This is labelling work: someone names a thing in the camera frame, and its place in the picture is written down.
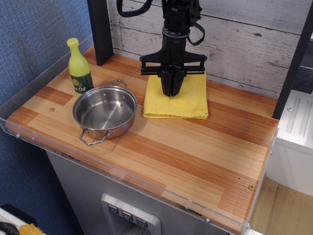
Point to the yellow cloth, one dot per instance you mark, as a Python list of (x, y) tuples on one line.
[(191, 102)]

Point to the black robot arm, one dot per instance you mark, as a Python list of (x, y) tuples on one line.
[(180, 16)]

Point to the black and yellow object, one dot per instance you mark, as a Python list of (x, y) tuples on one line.
[(15, 222)]

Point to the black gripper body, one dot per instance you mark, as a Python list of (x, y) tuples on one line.
[(173, 57)]

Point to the black left frame post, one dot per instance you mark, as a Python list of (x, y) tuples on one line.
[(101, 30)]

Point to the black right frame post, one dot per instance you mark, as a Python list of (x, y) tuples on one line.
[(295, 64)]

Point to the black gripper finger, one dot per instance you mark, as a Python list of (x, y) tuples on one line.
[(177, 81), (166, 82)]

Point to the stainless steel pot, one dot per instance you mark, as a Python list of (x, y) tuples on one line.
[(105, 112)]

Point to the yellow olive oil bottle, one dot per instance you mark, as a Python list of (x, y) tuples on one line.
[(79, 69)]

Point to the clear acrylic table guard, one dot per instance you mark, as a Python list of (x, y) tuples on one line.
[(211, 169)]

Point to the white toy sink unit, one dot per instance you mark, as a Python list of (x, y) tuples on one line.
[(291, 159)]

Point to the grey toy fridge cabinet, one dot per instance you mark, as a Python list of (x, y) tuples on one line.
[(105, 206)]

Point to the black frame post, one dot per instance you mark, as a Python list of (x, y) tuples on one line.
[(101, 30), (295, 64)]

